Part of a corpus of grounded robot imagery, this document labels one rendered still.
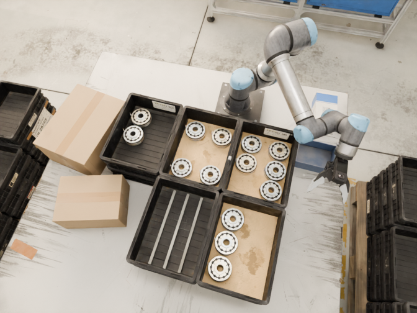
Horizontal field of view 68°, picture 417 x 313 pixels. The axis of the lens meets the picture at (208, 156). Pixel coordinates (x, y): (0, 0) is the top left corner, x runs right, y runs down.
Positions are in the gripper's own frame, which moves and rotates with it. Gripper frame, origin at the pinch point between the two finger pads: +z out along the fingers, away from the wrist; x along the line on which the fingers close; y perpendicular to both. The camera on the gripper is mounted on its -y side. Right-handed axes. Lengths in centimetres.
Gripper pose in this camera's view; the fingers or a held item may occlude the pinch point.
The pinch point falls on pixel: (324, 199)
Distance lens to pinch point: 136.4
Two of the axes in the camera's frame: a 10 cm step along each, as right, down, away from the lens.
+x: -9.4, -3.2, 1.4
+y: 2.4, -3.1, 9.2
